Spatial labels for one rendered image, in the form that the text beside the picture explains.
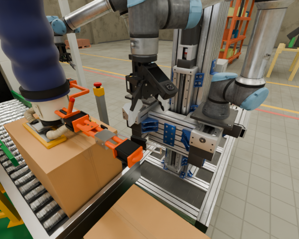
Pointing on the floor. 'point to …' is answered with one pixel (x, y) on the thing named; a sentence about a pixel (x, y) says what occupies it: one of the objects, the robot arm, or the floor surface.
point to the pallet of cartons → (79, 43)
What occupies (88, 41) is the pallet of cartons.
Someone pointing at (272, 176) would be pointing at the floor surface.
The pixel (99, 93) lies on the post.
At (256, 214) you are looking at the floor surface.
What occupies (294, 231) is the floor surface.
